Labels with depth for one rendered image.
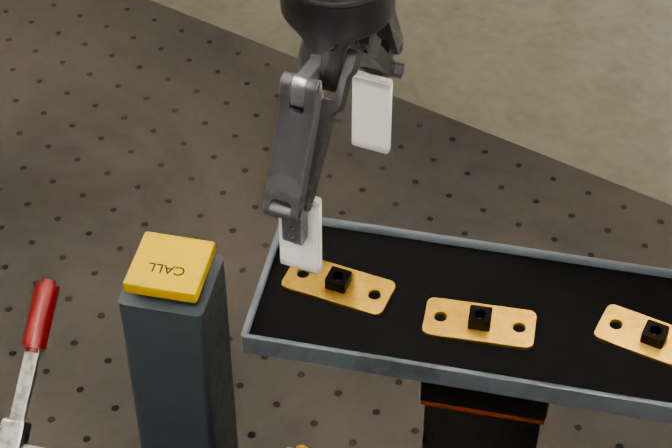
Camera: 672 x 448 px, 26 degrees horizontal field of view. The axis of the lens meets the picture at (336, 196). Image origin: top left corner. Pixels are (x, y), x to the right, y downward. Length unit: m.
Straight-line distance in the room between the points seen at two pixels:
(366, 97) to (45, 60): 1.10
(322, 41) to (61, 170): 1.05
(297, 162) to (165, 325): 0.28
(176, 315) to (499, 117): 1.99
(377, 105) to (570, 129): 2.01
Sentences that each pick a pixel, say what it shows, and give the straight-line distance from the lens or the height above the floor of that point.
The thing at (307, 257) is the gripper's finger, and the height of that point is 1.26.
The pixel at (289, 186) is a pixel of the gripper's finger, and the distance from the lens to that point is 0.94.
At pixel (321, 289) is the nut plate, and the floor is 1.16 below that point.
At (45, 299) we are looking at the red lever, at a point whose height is 1.13.
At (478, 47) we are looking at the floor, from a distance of 3.27.
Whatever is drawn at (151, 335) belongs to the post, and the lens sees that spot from 1.18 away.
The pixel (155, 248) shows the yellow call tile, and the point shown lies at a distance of 1.17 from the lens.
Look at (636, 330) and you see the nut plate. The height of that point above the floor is 1.16.
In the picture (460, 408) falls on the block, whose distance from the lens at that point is 1.16.
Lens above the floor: 1.99
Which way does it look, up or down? 44 degrees down
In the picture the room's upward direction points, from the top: straight up
